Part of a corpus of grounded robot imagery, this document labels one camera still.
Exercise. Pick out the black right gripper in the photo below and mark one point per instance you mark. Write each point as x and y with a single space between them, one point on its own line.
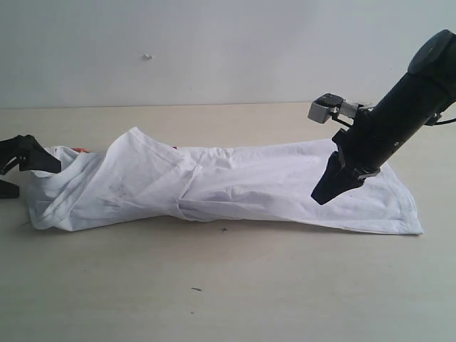
363 148

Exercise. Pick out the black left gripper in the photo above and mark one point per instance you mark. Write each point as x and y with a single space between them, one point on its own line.
26 152

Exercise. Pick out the white t-shirt red lettering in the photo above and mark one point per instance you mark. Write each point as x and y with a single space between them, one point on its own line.
138 177

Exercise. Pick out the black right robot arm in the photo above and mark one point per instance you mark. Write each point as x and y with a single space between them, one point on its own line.
419 98

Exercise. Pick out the orange loop tag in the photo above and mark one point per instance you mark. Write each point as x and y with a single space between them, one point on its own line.
80 150

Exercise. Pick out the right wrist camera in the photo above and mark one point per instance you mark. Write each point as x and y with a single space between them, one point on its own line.
331 106

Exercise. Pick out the small white wall hook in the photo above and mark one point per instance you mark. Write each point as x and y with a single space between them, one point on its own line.
146 57

